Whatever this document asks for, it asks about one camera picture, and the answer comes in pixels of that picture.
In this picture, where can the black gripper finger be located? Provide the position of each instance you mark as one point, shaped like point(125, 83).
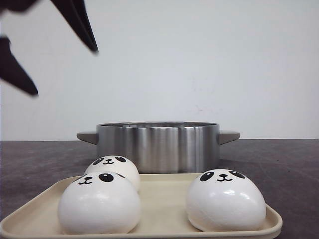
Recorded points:
point(74, 12)
point(12, 72)

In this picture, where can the panda bun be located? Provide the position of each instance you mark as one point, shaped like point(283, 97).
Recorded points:
point(118, 164)
point(99, 203)
point(224, 200)

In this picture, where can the stainless steel steamer pot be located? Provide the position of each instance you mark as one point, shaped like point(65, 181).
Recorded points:
point(162, 147)

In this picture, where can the beige plastic tray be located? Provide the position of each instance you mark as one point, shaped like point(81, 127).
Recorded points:
point(163, 215)

